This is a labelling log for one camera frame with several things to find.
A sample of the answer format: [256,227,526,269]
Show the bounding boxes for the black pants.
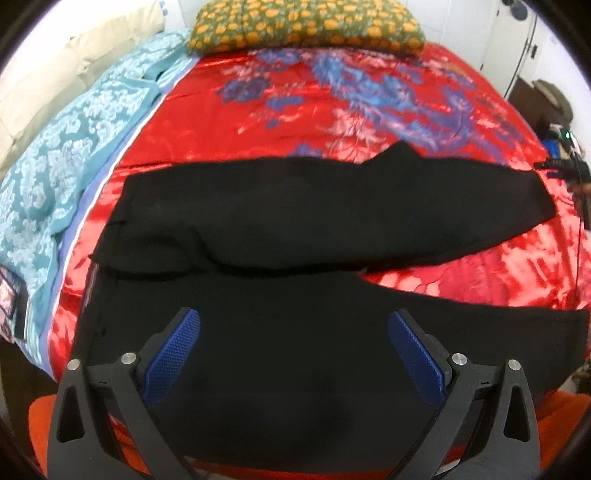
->
[72,142,589,473]

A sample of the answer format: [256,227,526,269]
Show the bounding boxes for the dark wooden cabinet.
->
[508,77,557,139]

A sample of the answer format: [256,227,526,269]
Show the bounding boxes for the orange fuzzy mat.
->
[28,390,590,479]

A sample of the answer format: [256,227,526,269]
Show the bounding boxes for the olive cap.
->
[532,79,574,123]

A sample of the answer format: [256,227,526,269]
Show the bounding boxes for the white door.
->
[480,1,537,97]

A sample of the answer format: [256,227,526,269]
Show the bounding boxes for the black phone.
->
[1,266,28,344]

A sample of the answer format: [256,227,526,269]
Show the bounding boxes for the teal floral blanket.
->
[1,28,190,371]

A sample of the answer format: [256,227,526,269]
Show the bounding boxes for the yellow green floral pillow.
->
[187,0,427,56]

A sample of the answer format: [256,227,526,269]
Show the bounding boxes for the red floral satin bedspread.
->
[48,44,590,377]

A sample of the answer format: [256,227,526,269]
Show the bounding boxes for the cream pillow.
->
[1,1,165,175]

